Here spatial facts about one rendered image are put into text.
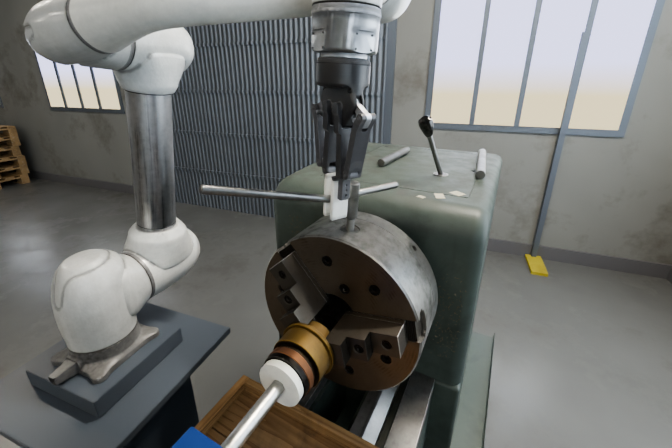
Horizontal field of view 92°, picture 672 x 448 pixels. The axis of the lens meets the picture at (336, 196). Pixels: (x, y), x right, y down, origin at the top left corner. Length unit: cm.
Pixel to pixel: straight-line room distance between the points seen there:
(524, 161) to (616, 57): 88
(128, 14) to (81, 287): 60
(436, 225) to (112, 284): 76
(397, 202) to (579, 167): 260
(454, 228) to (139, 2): 64
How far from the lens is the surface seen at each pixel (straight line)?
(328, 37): 44
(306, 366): 51
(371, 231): 56
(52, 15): 77
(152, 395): 103
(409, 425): 76
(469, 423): 121
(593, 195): 327
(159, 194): 98
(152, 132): 92
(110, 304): 98
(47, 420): 111
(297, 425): 72
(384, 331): 53
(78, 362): 107
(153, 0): 65
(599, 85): 308
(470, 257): 64
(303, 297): 56
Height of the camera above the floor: 148
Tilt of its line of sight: 20 degrees down
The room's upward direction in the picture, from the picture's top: straight up
